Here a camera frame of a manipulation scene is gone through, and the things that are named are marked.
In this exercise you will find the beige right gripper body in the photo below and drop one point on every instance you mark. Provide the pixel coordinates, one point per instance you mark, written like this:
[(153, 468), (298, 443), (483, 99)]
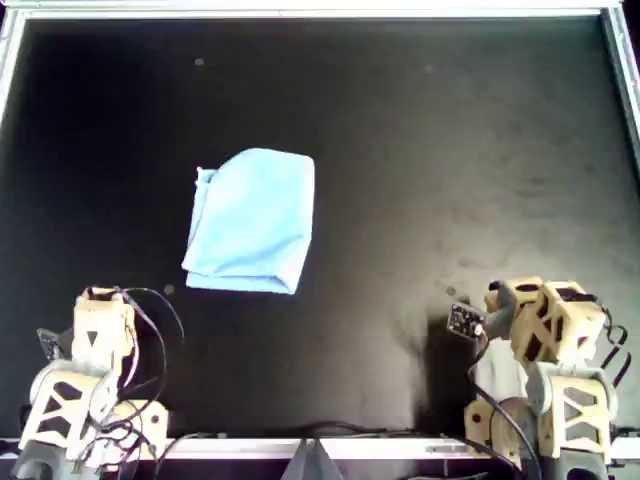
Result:
[(570, 325)]

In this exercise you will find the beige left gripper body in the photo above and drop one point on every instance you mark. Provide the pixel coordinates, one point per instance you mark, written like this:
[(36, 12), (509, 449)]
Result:
[(107, 325)]

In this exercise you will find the blue cloth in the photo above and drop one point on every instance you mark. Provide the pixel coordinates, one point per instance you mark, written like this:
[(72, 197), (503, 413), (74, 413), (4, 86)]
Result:
[(250, 225)]

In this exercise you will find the beige grey left robot arm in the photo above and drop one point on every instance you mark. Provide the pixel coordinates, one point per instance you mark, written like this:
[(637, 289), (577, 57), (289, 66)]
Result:
[(65, 367)]

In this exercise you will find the beige right arm base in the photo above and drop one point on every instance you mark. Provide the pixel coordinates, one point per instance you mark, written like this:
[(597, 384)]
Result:
[(477, 420)]

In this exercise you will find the beige left arm base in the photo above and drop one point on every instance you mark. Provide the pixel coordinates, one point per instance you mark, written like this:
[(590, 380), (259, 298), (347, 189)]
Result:
[(152, 420)]

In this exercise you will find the beige grey right robot arm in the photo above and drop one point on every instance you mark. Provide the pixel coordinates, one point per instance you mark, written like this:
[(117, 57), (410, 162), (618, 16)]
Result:
[(552, 430)]

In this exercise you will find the grey right camera bracket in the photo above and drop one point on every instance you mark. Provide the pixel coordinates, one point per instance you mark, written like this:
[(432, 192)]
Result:
[(500, 320)]

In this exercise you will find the right wrist camera circuit board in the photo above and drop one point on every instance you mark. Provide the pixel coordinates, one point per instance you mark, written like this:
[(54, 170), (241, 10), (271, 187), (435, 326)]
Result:
[(465, 320)]

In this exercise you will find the grey camera stand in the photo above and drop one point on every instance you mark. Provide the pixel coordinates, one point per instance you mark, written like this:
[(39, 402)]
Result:
[(312, 465)]

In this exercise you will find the silver aluminium frame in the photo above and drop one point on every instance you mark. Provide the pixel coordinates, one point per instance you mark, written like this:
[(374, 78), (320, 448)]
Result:
[(320, 13)]

